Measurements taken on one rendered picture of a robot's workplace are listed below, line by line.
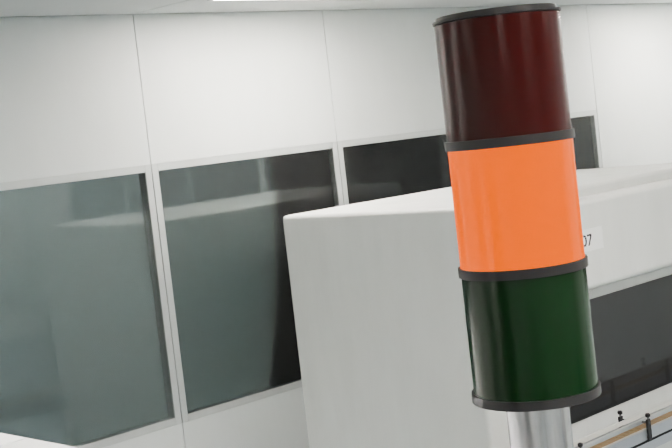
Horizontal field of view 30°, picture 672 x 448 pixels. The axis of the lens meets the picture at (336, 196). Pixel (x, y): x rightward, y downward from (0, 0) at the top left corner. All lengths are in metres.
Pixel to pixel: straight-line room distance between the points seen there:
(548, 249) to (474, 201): 0.03
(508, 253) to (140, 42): 5.50
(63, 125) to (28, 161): 0.24
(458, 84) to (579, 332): 0.10
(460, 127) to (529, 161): 0.03
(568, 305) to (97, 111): 5.33
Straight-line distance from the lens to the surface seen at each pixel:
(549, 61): 0.48
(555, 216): 0.48
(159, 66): 6.00
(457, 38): 0.48
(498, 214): 0.47
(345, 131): 6.75
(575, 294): 0.49
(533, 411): 0.50
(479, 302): 0.48
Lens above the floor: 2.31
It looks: 3 degrees down
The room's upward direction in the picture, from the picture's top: 6 degrees counter-clockwise
